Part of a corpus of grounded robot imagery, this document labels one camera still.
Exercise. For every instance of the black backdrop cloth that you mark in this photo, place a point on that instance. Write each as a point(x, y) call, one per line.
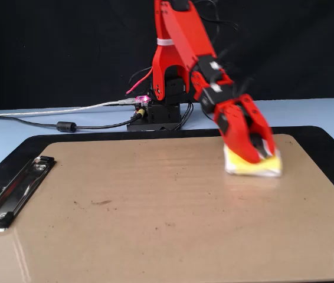
point(37, 44)

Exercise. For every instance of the brown glossy writing sheet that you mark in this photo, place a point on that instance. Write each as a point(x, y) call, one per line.
point(167, 236)

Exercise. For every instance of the yellow white sponge with knob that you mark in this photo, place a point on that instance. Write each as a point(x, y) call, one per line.
point(252, 169)

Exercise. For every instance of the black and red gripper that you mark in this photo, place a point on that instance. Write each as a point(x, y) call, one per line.
point(211, 100)

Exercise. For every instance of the silver metal clipboard clip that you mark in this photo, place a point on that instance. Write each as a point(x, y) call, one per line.
point(16, 194)

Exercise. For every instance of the controller board with pink light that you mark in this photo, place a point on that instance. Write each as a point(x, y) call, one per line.
point(142, 99)

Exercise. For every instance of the brown clipboard whiteboard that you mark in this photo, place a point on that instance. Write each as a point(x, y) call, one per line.
point(326, 141)

